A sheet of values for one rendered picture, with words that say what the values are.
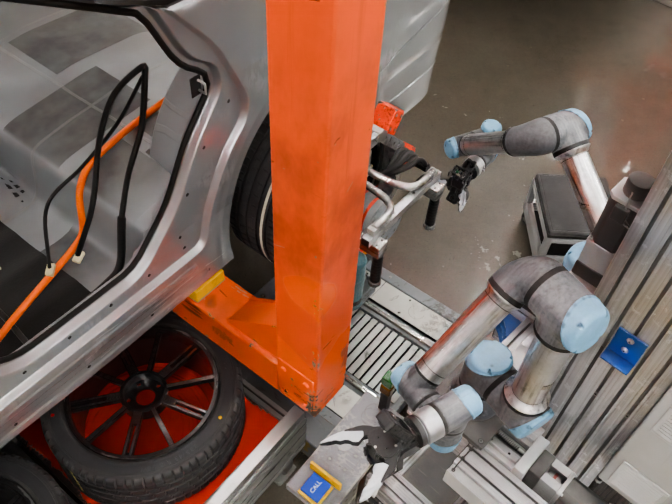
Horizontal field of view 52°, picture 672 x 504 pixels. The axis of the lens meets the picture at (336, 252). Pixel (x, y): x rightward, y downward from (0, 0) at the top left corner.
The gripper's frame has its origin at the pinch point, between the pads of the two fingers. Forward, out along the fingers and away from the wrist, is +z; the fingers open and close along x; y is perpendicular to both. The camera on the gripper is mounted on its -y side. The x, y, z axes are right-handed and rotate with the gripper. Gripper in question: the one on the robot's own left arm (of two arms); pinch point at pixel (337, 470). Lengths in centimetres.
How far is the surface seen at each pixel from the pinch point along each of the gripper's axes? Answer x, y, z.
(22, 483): 78, 63, 65
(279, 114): 48, -52, -17
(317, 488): 34, 72, -11
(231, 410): 69, 64, 0
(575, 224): 86, 79, -177
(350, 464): 37, 74, -25
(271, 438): 60, 77, -9
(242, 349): 80, 51, -10
